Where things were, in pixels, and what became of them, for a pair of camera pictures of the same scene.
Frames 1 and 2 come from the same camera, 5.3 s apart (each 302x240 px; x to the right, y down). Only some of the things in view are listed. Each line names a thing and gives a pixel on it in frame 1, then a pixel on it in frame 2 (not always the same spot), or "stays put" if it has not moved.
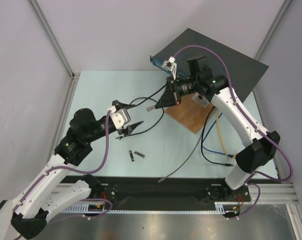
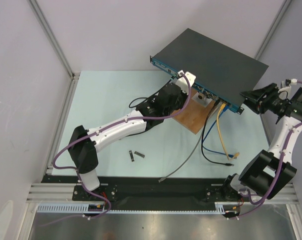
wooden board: x=190 y=113 stays put
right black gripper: x=173 y=89 to x=258 y=99
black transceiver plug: x=131 y=156 stays put
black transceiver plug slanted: x=140 y=154 stays put
